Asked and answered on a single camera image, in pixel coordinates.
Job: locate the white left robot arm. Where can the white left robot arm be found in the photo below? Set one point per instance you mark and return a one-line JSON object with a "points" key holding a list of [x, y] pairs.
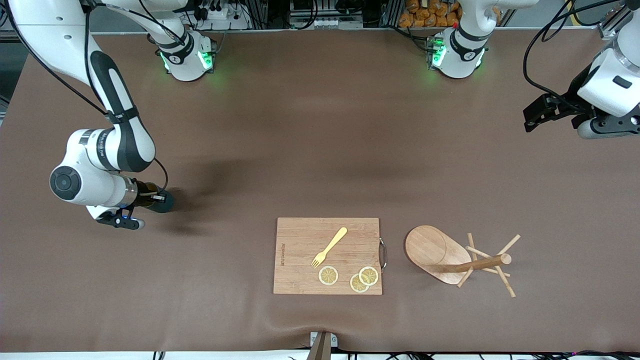
{"points": [[457, 55]]}

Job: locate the teal mug yellow inside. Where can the teal mug yellow inside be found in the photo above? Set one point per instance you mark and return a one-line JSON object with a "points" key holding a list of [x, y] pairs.
{"points": [[169, 204]]}

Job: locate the metal table edge bracket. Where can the metal table edge bracket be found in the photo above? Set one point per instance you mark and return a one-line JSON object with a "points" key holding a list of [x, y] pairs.
{"points": [[322, 345]]}

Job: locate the white power strip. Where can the white power strip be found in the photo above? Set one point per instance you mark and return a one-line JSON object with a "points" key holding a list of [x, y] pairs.
{"points": [[220, 17]]}

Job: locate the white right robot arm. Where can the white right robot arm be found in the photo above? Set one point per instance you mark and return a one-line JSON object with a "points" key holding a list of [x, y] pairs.
{"points": [[125, 140]]}

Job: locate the aluminium frame profile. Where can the aluminium frame profile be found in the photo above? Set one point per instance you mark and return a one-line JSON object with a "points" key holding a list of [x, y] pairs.
{"points": [[610, 30]]}

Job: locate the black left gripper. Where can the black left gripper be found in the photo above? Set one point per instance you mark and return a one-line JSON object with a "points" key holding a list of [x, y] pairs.
{"points": [[568, 103]]}

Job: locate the bamboo cutting board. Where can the bamboo cutting board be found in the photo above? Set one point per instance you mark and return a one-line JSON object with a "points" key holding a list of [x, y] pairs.
{"points": [[300, 245]]}

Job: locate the wooden mug tree rack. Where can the wooden mug tree rack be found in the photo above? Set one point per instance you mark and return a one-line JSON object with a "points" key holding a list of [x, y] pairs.
{"points": [[430, 250]]}

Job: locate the yellow plastic fork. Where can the yellow plastic fork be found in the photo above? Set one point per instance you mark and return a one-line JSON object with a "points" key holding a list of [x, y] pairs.
{"points": [[331, 246]]}

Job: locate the lemon slice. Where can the lemon slice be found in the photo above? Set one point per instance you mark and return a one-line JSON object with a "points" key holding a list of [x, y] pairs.
{"points": [[369, 275], [328, 275], [356, 286]]}

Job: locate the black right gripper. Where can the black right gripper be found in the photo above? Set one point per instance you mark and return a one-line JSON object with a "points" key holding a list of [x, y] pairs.
{"points": [[145, 195]]}

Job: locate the orange snack packs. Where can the orange snack packs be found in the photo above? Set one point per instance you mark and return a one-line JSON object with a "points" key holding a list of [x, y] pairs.
{"points": [[430, 15]]}

